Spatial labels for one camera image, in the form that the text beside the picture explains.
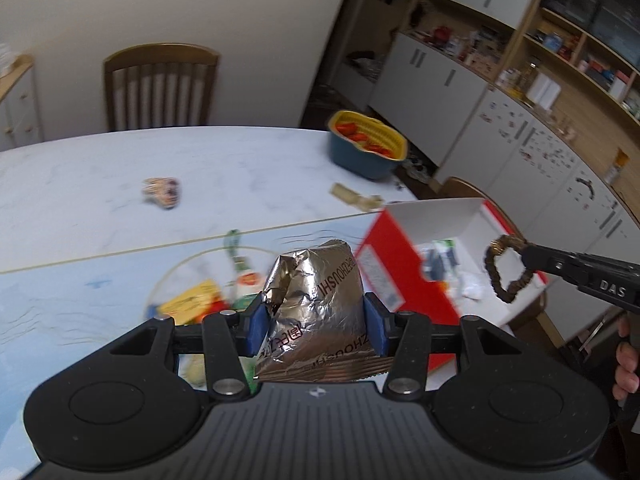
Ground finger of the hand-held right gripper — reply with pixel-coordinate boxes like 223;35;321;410
520;242;584;286

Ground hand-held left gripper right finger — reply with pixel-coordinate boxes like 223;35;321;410
364;292;527;396

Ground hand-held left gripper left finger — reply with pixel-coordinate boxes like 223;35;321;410
107;294;273;402

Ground brown scrunchie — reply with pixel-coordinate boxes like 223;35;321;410
483;234;540;305

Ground silver foil snack packet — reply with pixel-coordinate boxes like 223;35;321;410
254;239;386;383

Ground red and white cardboard box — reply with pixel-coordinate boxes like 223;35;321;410
356;198;549;372

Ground bunny face plush toy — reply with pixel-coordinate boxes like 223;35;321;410
141;176;184;210

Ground person's right hand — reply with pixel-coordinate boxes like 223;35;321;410
613;312;640;405

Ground green and white packet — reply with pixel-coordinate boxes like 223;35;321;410
226;230;267;307

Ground yellow packet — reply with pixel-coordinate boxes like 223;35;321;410
159;281;224;322

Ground white crumpled paper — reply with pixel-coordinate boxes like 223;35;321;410
451;271;487;302

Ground dark blue packet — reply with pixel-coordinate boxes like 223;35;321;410
424;247;458;282

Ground clear glass bowl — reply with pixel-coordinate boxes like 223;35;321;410
144;246;281;391

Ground small beige object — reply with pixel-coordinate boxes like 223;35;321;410
331;183;384;212

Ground patterned slippers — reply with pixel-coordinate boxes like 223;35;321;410
404;156;432;184

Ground blue plastic basin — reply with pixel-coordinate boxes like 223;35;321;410
327;110;409;181

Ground yellow colander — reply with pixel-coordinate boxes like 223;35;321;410
327;110;407;162

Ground pile of red produce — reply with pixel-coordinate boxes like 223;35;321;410
336;121;396;155

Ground clutter of small counter items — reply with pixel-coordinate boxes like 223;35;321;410
410;24;512;70

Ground wooden open shelf unit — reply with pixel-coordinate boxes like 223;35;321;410
495;0;640;127

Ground low white open shelf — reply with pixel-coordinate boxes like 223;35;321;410
330;51;397;112

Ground brown slatted wooden chair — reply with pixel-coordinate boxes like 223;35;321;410
103;42;221;134

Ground small white drawer cabinet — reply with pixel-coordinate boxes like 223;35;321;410
0;54;44;152

